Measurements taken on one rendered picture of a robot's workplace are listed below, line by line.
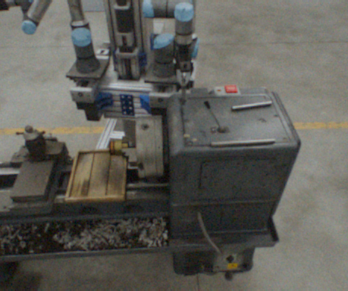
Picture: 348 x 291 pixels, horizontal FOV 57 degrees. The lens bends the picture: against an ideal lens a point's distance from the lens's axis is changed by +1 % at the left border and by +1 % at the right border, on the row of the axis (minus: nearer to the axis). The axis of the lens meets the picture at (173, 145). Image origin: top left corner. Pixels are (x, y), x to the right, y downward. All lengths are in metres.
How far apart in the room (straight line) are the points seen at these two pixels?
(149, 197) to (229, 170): 0.46
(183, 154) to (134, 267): 1.28
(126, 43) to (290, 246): 1.87
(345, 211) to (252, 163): 1.64
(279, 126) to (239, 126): 0.18
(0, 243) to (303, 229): 2.12
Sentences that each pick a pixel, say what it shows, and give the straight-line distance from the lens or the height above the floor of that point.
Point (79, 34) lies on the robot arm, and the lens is 2.05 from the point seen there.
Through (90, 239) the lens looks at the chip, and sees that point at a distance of 1.94.
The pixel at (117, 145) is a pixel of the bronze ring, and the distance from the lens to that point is 1.61.
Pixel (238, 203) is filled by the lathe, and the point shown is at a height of 0.85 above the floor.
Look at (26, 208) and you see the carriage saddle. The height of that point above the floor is 0.91.
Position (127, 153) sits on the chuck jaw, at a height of 1.11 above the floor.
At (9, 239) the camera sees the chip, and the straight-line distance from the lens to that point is 2.14.
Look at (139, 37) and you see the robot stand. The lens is 2.11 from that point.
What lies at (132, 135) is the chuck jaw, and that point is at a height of 1.14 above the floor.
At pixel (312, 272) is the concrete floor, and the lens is 2.62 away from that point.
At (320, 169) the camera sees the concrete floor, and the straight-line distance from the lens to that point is 3.24.
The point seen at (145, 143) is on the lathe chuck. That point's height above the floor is 1.20.
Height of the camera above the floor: 2.22
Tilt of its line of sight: 44 degrees down
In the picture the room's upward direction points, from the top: straight up
